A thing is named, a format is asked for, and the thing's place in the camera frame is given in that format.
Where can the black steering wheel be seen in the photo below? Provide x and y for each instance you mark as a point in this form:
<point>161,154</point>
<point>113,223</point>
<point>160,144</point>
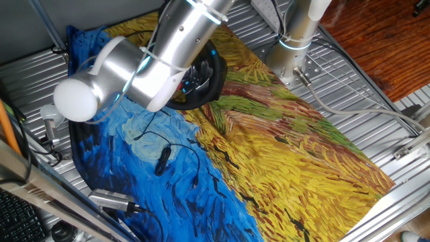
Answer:
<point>220,77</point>

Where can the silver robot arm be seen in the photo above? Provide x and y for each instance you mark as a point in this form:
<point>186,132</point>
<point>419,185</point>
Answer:
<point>181,37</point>

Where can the painted wheatfield cloth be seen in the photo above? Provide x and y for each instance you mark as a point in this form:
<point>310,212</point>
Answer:
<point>268,168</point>

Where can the black round knob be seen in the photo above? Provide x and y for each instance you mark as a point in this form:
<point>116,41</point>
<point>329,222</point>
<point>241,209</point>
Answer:
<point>64,232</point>

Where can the orange pole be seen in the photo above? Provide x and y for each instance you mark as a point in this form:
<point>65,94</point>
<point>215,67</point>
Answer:
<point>7,131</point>

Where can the black keyboard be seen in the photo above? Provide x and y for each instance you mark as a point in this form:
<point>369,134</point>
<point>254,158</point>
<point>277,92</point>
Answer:
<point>16,222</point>

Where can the white blue shoe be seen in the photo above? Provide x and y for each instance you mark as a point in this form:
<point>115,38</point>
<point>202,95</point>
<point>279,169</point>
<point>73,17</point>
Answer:
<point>413,237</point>

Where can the black desk object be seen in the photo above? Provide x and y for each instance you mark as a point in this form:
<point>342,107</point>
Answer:
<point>421,8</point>

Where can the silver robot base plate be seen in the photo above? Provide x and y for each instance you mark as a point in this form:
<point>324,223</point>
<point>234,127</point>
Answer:
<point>314,69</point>

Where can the aluminium frame bar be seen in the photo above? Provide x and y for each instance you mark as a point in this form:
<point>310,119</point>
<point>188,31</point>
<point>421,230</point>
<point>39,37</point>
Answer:
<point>50,195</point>

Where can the aluminium corner bracket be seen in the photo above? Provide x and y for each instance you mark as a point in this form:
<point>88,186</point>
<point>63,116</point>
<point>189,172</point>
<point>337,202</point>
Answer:
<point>401,153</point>

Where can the aluminium post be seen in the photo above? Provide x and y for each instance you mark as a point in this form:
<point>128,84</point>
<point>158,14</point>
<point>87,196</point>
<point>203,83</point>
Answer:
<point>47,23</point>

